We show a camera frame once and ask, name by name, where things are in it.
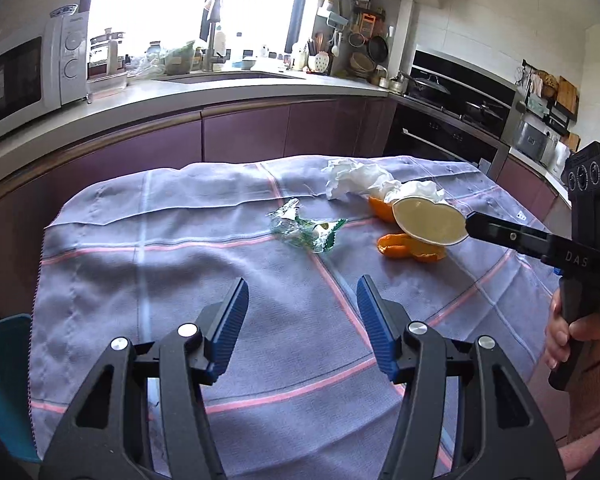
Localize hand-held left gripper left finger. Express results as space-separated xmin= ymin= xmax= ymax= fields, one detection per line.
xmin=39 ymin=277 xmax=251 ymax=480

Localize purple base cabinets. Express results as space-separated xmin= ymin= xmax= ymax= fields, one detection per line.
xmin=0 ymin=95 xmax=398 ymax=321

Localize kitchen sink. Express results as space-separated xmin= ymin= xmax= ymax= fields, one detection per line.
xmin=152 ymin=70 xmax=309 ymax=84

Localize person's right forearm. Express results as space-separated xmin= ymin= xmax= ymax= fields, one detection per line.
xmin=565 ymin=305 xmax=600 ymax=448

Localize black built-in stove oven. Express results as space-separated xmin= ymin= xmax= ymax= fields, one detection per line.
xmin=382 ymin=49 xmax=518 ymax=173

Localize clear glass container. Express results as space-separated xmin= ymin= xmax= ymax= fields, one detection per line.
xmin=86 ymin=71 xmax=130 ymax=94

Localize dotted white paper cup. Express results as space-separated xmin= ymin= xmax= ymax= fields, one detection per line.
xmin=392 ymin=197 xmax=469 ymax=247

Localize hanging black frying pan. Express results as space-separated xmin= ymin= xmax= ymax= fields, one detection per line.
xmin=367 ymin=35 xmax=390 ymax=61

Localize green filled bag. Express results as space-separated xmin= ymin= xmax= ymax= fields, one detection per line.
xmin=162 ymin=42 xmax=196 ymax=74

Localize metal kitchen faucet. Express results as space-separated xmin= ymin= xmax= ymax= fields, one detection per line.
xmin=202 ymin=10 xmax=226 ymax=72

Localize grey checked tablecloth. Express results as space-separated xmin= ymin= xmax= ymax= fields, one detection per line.
xmin=27 ymin=152 xmax=576 ymax=480

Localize teal plastic bin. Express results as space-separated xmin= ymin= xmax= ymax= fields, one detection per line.
xmin=0 ymin=314 xmax=42 ymax=463

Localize metal storage box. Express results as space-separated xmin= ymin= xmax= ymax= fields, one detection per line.
xmin=515 ymin=117 xmax=556 ymax=161

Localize clear green plastic wrapper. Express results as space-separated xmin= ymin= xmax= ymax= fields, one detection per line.
xmin=267 ymin=200 xmax=349 ymax=254

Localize kitchen window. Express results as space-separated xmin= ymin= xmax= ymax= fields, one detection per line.
xmin=82 ymin=0 xmax=316 ymax=61

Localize white microwave oven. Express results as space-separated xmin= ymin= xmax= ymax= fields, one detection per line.
xmin=0 ymin=10 xmax=91 ymax=136

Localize clear plastic bag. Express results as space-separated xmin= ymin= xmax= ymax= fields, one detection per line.
xmin=127 ymin=52 xmax=164 ymax=79

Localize wooden cutting board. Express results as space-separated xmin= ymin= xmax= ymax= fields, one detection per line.
xmin=557 ymin=76 xmax=579 ymax=114

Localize black wok with lid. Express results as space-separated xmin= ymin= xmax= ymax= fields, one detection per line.
xmin=400 ymin=74 xmax=451 ymax=104

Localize person's right hand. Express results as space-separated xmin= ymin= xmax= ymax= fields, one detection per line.
xmin=545 ymin=290 xmax=600 ymax=371

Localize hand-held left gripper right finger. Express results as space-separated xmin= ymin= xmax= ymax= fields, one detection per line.
xmin=356 ymin=275 xmax=566 ymax=480

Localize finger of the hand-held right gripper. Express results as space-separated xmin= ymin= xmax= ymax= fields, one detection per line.
xmin=462 ymin=211 xmax=551 ymax=261

